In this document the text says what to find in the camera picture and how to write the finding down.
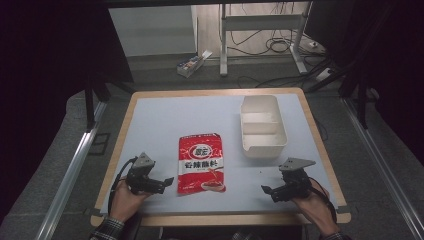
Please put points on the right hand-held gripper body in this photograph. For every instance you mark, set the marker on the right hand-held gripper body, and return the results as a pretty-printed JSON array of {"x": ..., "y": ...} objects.
[{"x": 293, "y": 185}]

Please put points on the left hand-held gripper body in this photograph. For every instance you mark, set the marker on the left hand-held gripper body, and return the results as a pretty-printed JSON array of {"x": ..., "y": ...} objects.
[{"x": 143, "y": 176}]

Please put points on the person's left hand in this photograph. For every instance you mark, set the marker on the person's left hand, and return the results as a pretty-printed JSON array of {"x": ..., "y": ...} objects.
[{"x": 126, "y": 203}]

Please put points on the person's right hand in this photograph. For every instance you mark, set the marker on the person's right hand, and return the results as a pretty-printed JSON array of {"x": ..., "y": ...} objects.
[{"x": 315, "y": 208}]

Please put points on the red seasoning packet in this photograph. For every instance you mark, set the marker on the red seasoning packet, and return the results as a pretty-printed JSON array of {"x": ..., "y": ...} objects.
[{"x": 201, "y": 164}]

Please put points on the wooden table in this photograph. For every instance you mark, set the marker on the wooden table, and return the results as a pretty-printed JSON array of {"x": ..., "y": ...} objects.
[{"x": 220, "y": 220}]

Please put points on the white plastic divided container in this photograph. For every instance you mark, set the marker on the white plastic divided container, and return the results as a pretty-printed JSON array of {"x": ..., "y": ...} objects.
[{"x": 263, "y": 128}]

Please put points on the white table mat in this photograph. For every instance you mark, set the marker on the white table mat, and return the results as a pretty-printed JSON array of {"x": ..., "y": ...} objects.
[{"x": 173, "y": 113}]

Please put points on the black metal stand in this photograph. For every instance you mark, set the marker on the black metal stand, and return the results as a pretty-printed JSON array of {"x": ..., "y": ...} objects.
[
  {"x": 361, "y": 100},
  {"x": 90, "y": 103}
]

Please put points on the white power strip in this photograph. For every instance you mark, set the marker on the white power strip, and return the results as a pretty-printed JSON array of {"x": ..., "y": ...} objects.
[{"x": 323, "y": 75}]

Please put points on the open cardboard box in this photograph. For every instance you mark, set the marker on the open cardboard box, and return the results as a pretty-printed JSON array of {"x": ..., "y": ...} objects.
[{"x": 192, "y": 64}]

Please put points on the dark curtain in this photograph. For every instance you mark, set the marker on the dark curtain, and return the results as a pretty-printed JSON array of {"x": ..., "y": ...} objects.
[
  {"x": 396, "y": 66},
  {"x": 43, "y": 83}
]

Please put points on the white cabinet panel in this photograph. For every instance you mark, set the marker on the white cabinet panel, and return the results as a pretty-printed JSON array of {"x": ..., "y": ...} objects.
[{"x": 151, "y": 30}]

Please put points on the aluminium floor rail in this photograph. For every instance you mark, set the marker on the aluminium floor rail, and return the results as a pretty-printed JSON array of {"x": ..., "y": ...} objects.
[
  {"x": 71, "y": 170},
  {"x": 383, "y": 160}
]

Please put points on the white metal desk frame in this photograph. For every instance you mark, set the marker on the white metal desk frame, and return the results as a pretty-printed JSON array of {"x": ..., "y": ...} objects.
[{"x": 260, "y": 22}]

